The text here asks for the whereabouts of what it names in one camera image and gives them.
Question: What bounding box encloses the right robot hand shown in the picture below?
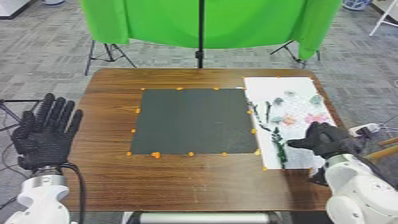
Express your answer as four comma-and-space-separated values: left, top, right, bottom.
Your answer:
285, 121, 358, 160

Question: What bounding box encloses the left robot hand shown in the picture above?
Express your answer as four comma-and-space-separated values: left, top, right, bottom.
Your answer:
8, 93, 84, 172

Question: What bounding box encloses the blue flower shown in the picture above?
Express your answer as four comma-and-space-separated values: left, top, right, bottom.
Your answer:
282, 89, 301, 101
262, 97, 285, 121

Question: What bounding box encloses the white power strip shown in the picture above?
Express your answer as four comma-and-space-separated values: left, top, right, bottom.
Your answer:
346, 122, 381, 137

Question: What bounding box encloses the white sheet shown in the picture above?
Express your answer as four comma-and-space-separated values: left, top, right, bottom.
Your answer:
241, 76, 337, 170

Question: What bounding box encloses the dark mat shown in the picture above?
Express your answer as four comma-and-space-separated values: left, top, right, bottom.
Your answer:
129, 88, 260, 156

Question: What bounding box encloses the black tripod stand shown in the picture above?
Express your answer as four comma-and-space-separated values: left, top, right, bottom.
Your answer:
83, 39, 138, 77
267, 39, 323, 70

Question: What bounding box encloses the pale grey bar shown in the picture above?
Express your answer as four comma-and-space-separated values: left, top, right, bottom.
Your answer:
125, 211, 283, 224

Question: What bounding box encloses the black stand pole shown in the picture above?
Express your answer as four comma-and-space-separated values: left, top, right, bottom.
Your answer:
193, 0, 207, 70

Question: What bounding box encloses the black cable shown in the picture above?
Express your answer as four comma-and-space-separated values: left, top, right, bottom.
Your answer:
58, 162, 88, 224

